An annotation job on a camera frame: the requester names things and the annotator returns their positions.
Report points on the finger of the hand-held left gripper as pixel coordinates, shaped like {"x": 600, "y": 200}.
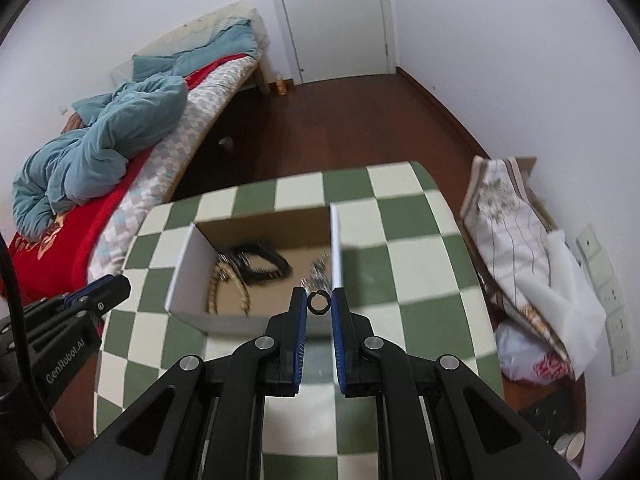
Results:
{"x": 82, "y": 294}
{"x": 112, "y": 291}

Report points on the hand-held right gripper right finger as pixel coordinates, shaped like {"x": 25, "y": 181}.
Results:
{"x": 338, "y": 335}

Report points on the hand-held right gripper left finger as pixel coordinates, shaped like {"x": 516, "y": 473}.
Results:
{"x": 300, "y": 332}

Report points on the white cardboard box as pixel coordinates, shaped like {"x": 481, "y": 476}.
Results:
{"x": 185, "y": 280}

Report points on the green white checkered tablecloth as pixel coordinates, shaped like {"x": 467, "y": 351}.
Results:
{"x": 400, "y": 270}

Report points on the grey white checkered bedsheet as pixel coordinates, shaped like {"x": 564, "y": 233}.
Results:
{"x": 165, "y": 160}

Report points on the blue quilt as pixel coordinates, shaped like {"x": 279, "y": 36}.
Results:
{"x": 100, "y": 145}

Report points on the brown pillow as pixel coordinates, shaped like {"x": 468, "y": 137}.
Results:
{"x": 75, "y": 122}

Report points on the small grey object under bed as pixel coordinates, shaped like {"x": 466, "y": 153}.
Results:
{"x": 226, "y": 142}

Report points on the white plastic bag red print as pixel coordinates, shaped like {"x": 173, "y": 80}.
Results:
{"x": 525, "y": 355}

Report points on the small orange bottle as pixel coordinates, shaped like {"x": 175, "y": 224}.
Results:
{"x": 281, "y": 87}

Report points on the brown cardboard box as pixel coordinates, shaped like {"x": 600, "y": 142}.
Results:
{"x": 525, "y": 165}

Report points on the white cup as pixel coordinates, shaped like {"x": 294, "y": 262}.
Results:
{"x": 570, "y": 447}

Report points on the white door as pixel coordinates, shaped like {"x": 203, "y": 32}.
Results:
{"x": 340, "y": 20}

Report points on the wooden bed frame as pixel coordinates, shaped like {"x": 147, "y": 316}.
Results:
{"x": 262, "y": 77}

